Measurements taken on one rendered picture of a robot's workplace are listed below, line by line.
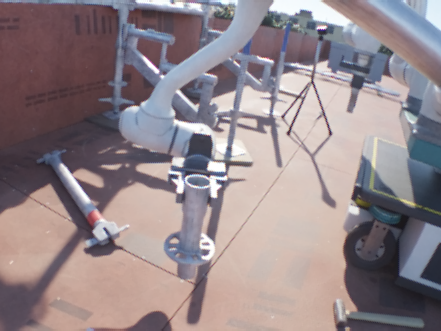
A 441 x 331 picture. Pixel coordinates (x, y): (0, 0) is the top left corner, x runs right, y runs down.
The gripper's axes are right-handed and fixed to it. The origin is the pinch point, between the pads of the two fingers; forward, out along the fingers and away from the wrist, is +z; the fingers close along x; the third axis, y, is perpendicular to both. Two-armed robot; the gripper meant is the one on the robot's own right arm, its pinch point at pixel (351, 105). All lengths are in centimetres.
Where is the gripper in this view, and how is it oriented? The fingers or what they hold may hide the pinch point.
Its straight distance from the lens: 142.8
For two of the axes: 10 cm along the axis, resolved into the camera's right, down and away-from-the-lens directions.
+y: 8.8, 3.2, -3.5
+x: 4.4, -3.1, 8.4
